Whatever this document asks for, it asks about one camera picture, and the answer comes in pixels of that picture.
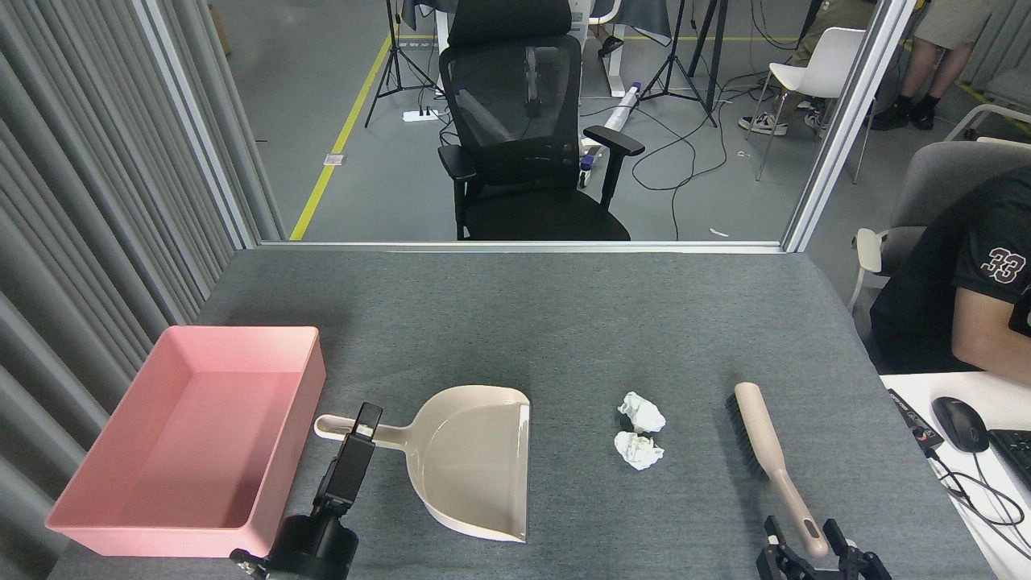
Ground white plastic chair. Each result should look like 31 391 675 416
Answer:
745 27 875 184

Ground black desk cable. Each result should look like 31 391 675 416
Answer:
925 445 1031 557

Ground white desk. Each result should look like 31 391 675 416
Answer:
880 371 1031 580

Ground black mesh office chair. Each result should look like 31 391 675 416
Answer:
437 0 645 241

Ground seated person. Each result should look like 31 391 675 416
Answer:
870 165 1031 384

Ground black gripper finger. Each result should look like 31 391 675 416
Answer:
823 520 883 580
757 517 806 580

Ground black tripod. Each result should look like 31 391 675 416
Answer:
365 0 440 128
640 0 730 128

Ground standing person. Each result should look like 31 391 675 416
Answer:
870 0 996 131

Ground silver frame rail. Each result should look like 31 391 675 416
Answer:
258 240 786 255

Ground black computer mouse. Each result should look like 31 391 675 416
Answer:
932 396 990 454

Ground grey pleated curtain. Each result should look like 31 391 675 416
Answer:
0 0 284 580

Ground silver frame post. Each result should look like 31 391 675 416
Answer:
783 0 919 252
133 0 287 247

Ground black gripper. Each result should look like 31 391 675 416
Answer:
266 403 383 580

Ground grey armchair white armrest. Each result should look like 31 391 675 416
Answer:
847 139 1031 315

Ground black keyboard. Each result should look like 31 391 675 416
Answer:
988 429 1031 488

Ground white tube with blue ends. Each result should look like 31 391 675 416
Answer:
600 81 643 134

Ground black floor cable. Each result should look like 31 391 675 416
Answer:
632 81 730 241

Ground beige plastic dustpan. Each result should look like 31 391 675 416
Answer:
314 385 532 543

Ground small black controller device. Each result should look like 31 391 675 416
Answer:
888 389 945 450

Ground pink plastic bin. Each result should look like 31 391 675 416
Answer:
45 325 327 558

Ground white paper ball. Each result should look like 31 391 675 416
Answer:
618 391 667 433
614 431 665 471

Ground person beside white chair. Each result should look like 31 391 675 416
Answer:
739 0 879 136

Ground beige hand brush black bristles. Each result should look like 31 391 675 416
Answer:
727 382 830 561

